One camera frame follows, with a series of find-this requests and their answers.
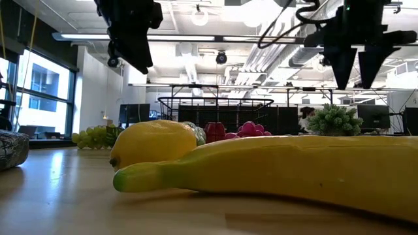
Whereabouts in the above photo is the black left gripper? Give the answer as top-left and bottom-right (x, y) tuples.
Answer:
(94, 0), (163, 75)

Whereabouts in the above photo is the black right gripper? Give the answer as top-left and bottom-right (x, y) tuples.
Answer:
(304, 0), (418, 91)

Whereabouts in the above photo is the yellow lemon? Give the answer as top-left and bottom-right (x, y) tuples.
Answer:
(109, 119), (199, 171)

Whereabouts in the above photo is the green grape bunch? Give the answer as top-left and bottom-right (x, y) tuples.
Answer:
(71, 125), (124, 150)

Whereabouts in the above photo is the green starfruit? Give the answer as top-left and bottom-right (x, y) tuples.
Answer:
(183, 121), (208, 147)

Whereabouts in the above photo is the red bell pepper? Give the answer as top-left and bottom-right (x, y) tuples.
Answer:
(204, 122), (227, 144)

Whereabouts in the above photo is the pink grape bunch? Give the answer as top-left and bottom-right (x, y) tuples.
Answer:
(224, 121), (273, 140)

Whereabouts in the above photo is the yellow banana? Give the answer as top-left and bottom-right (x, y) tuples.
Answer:
(112, 134), (418, 225)

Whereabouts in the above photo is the long ceiling light bar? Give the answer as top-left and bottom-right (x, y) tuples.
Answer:
(52, 31), (308, 45)

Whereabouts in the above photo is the green potted plant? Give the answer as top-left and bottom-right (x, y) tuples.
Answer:
(306, 103), (364, 137)

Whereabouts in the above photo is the person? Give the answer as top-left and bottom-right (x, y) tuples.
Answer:
(298, 106), (316, 134)

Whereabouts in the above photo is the large glass window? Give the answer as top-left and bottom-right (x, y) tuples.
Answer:
(0, 48), (76, 141)

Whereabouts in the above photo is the silver ventilation duct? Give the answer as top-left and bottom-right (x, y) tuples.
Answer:
(289, 0), (344, 69)

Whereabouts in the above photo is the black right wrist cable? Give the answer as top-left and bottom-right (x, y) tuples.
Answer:
(257, 0), (334, 50)

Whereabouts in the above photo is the black wire basket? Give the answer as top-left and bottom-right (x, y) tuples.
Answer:
(157, 97), (275, 135)

